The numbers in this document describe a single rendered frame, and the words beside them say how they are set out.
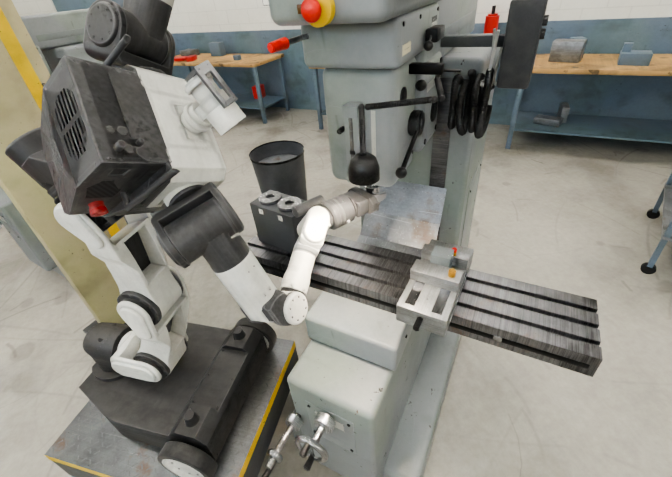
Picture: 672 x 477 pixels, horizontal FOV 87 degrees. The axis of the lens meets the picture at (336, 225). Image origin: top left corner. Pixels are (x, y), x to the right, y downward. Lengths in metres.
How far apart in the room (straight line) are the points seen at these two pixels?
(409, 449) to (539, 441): 0.65
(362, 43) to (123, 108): 0.49
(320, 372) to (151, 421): 0.64
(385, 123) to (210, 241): 0.50
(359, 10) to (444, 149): 0.78
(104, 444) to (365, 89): 1.61
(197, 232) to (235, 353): 0.91
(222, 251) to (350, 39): 0.53
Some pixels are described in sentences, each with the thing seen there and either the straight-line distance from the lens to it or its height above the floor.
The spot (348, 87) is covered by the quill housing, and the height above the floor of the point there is 1.58.
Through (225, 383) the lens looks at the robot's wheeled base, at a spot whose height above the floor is 0.59.
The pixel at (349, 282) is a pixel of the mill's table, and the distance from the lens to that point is 1.26.
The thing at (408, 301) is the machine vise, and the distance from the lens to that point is 1.10.
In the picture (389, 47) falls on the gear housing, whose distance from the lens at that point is 0.83.
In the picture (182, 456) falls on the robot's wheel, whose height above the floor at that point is 0.60.
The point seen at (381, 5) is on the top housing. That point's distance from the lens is 0.73.
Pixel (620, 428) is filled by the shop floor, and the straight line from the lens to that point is 2.29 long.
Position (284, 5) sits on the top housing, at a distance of 0.82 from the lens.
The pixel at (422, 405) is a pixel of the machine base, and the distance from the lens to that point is 1.83.
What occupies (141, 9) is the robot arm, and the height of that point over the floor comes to 1.78.
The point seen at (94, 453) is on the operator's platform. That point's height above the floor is 0.40.
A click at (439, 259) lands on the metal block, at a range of 1.16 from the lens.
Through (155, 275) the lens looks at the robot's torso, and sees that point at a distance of 1.22.
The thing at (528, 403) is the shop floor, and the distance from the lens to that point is 2.19.
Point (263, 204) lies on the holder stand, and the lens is 1.39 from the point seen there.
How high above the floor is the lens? 1.81
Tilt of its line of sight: 35 degrees down
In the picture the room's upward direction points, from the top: 6 degrees counter-clockwise
